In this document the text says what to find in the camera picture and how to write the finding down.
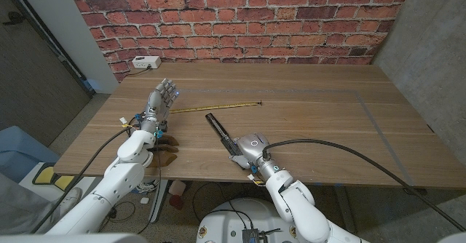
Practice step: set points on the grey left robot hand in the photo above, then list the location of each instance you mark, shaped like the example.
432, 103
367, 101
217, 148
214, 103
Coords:
158, 99

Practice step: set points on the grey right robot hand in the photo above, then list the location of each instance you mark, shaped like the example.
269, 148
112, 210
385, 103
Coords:
255, 146

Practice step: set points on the long black stapler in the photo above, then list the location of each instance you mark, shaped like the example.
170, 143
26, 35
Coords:
222, 132

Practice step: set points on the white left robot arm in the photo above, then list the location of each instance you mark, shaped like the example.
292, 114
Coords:
116, 174

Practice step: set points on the yellow tape measure black case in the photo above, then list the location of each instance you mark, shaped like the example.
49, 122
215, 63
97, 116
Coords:
218, 107

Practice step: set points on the white power strip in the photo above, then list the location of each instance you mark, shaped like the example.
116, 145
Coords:
146, 62

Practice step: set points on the brown wooden object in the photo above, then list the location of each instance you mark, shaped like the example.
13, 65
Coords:
167, 158

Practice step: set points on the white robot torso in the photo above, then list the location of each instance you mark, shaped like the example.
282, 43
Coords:
225, 221

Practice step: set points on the red and white bottle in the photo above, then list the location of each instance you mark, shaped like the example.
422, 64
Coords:
177, 194

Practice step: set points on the grey metal table leg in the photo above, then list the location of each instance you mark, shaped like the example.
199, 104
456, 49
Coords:
158, 199
344, 203

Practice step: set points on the small white adapter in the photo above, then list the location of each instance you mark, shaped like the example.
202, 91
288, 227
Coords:
144, 200

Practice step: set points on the white shoe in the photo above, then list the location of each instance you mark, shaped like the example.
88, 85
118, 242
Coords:
71, 197

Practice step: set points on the yellow pad with black edge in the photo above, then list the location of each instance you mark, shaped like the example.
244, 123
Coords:
45, 175

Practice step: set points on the blue plastic bin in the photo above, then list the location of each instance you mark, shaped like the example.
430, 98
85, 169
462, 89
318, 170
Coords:
22, 152

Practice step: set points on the small black flat object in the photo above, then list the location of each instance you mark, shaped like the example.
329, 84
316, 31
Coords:
415, 191

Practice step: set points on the printed brick wall backdrop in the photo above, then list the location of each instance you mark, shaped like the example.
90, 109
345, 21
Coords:
236, 24

